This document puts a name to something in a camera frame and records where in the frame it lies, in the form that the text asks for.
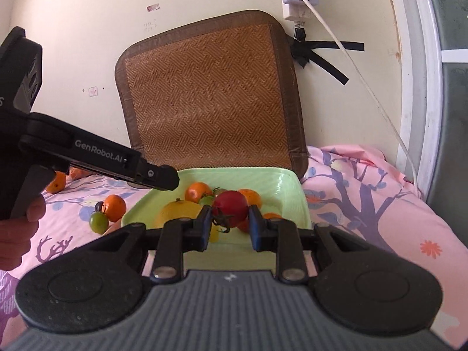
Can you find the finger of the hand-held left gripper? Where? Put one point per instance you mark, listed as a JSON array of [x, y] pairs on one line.
[[161, 177]]

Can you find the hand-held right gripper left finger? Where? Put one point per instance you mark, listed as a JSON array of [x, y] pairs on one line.
[[206, 228]]

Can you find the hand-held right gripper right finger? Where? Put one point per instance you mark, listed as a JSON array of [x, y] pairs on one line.
[[254, 231]]

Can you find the red tomato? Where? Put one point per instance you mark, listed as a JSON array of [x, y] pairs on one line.
[[230, 204], [243, 225]]

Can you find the small tangerine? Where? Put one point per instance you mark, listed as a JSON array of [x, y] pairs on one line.
[[115, 207], [254, 197], [272, 215], [197, 192]]

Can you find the green tomato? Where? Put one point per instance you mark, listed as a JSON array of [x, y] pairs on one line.
[[98, 222], [207, 201]]

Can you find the yellow pomelo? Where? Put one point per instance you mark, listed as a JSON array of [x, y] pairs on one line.
[[179, 212]]

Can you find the light green plastic basin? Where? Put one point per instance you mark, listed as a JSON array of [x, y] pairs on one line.
[[281, 186]]

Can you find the person's left hand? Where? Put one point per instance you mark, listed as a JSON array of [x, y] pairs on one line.
[[16, 245]]

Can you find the large orange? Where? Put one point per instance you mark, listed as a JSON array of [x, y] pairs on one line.
[[56, 184]]

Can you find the brown woven seat cushion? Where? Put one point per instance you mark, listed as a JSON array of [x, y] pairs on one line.
[[208, 98]]

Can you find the pink printed bedsheet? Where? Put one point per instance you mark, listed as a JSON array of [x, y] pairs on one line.
[[365, 197]]

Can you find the crossed black tape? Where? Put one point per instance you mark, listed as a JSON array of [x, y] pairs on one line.
[[329, 45]]

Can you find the black plug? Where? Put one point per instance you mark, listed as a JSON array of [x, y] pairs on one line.
[[299, 31]]

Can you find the white plug adapter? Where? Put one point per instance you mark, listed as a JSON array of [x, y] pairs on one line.
[[299, 3]]

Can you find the white wall sticker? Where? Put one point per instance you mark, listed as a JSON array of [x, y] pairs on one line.
[[93, 91]]

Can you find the white window frame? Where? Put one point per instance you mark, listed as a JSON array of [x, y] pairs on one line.
[[427, 80]]

